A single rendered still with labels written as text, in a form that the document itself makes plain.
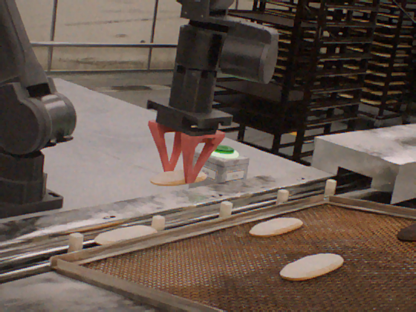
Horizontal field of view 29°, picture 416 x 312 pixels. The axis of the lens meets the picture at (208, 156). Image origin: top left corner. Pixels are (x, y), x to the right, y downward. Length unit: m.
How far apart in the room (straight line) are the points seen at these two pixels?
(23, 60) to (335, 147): 0.60
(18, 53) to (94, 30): 5.61
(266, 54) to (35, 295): 0.42
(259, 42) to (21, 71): 0.34
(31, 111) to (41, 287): 0.37
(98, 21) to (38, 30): 0.60
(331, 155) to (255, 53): 0.51
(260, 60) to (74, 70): 5.73
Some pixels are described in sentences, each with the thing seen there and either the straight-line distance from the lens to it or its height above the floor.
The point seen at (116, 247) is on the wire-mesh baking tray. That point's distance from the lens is 0.89.
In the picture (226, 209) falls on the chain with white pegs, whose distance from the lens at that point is 1.16.
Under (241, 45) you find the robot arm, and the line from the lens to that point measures 0.99.
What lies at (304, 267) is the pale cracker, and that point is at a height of 0.93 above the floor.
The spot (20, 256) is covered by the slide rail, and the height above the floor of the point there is 0.85.
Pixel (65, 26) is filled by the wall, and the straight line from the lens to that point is 6.55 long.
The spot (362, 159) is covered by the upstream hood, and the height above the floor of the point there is 0.91.
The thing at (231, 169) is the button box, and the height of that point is 0.88.
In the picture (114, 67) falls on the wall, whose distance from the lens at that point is 6.96.
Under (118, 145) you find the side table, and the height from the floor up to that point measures 0.82.
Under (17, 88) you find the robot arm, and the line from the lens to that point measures 1.11.
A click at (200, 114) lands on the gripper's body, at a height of 1.02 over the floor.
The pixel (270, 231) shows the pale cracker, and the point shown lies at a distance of 0.97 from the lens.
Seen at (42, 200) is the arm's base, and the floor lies 0.84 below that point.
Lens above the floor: 1.23
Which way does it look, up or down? 15 degrees down
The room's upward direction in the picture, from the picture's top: 9 degrees clockwise
